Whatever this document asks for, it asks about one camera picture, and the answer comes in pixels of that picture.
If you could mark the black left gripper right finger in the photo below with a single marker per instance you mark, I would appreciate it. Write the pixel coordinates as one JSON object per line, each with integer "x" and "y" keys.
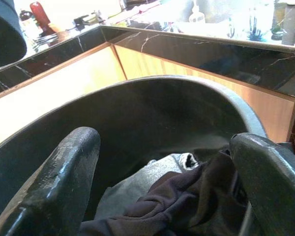
{"x": 270, "y": 182}

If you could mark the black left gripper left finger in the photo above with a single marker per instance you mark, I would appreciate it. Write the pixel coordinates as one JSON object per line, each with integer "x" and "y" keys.
{"x": 54, "y": 182}

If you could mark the grey garment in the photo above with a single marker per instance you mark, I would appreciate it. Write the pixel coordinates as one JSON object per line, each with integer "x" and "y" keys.
{"x": 142, "y": 179}

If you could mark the dark purple garment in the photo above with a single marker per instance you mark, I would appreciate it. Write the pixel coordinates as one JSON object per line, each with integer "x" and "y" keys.
{"x": 182, "y": 196}

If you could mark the dark grey plastic laundry tub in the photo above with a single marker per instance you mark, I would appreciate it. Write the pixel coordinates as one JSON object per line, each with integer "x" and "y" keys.
{"x": 142, "y": 115}

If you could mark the black marble wooden counter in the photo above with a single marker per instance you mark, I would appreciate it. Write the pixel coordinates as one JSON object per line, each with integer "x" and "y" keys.
{"x": 177, "y": 64}

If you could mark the dark round object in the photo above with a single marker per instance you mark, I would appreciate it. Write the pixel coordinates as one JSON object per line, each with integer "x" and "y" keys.
{"x": 3, "y": 32}

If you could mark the white bottle with black cap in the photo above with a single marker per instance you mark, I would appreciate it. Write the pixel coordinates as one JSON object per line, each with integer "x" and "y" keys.
{"x": 27, "y": 24}

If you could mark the black stapler-like tool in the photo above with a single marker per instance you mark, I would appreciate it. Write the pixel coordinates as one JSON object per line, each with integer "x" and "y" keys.
{"x": 82, "y": 20}

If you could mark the red bottle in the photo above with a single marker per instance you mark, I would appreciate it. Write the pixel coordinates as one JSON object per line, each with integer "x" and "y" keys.
{"x": 40, "y": 15}

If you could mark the white soap dispenser bottle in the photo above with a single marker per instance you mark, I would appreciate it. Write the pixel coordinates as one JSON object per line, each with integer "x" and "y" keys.
{"x": 196, "y": 13}

